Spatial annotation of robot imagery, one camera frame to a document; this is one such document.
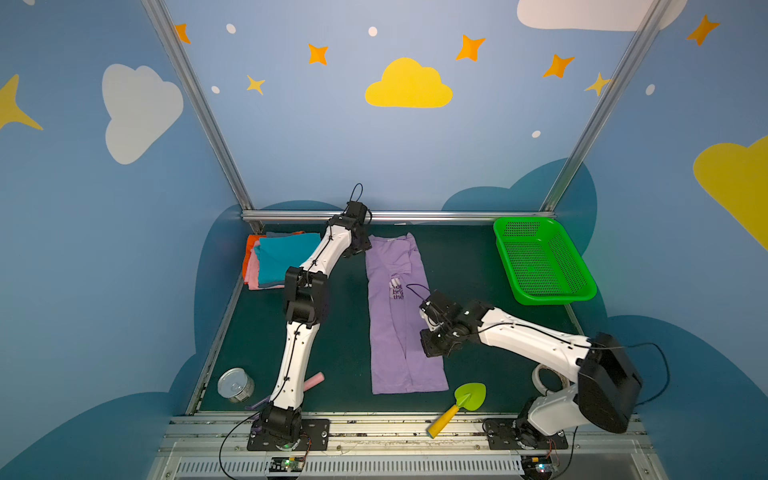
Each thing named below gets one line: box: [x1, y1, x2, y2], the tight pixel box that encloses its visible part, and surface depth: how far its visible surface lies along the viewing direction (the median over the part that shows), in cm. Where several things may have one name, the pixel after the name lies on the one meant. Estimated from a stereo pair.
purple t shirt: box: [366, 233, 449, 395], surface depth 94 cm
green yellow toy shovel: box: [426, 382, 487, 439], surface depth 80 cm
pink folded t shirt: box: [244, 239, 285, 291], surface depth 105 cm
